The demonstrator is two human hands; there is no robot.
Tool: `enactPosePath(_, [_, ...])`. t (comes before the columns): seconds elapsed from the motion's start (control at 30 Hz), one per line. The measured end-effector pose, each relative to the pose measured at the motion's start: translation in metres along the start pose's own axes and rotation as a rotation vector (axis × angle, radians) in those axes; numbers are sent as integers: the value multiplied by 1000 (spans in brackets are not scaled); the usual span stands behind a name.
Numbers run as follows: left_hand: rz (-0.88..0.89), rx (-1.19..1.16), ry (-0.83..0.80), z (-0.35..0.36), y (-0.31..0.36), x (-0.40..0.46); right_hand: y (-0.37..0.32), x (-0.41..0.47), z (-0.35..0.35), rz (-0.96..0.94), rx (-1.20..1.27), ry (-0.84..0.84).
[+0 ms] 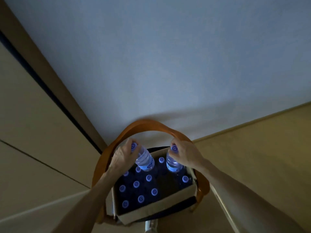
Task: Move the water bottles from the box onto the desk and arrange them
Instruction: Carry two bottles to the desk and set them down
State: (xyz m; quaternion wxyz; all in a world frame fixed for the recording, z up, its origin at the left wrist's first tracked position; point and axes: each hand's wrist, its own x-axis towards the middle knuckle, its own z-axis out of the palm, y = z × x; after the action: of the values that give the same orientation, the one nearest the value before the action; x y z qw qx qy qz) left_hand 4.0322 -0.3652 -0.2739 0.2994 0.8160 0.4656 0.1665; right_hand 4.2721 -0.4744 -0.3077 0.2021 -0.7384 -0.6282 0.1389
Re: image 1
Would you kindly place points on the person's left hand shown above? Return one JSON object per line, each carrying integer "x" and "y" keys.
{"x": 124, "y": 158}

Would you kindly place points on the person's right hand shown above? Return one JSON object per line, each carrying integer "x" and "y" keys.
{"x": 188, "y": 154}

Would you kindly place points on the wooden chair curved backrest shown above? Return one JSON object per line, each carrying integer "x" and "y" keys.
{"x": 107, "y": 152}

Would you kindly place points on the clear water bottle purple cap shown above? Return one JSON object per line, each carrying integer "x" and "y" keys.
{"x": 145, "y": 161}
{"x": 173, "y": 165}

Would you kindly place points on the pile of water bottles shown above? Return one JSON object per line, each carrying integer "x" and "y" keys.
{"x": 141, "y": 198}

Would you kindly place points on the person's left forearm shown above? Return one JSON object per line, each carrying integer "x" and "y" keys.
{"x": 85, "y": 206}

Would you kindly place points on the person's right forearm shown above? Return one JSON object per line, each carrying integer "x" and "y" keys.
{"x": 250, "y": 198}

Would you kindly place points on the person's white shoe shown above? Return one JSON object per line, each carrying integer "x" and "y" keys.
{"x": 151, "y": 226}

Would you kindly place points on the brown cardboard box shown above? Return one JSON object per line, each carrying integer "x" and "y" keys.
{"x": 158, "y": 206}

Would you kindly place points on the wooden wall panel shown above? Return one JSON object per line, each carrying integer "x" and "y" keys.
{"x": 36, "y": 118}

